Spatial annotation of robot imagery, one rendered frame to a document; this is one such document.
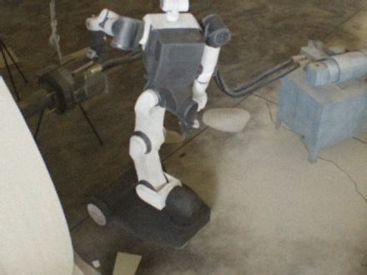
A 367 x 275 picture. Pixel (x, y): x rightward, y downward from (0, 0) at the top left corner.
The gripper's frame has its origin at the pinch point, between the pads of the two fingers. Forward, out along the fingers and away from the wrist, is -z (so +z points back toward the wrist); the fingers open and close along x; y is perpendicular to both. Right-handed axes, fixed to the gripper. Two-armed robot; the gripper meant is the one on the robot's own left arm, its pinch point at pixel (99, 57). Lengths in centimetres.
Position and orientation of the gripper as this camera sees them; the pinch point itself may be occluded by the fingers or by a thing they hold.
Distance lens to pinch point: 290.8
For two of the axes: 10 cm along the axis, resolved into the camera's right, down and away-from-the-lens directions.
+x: -7.8, -3.8, 4.9
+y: -6.2, 4.6, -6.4
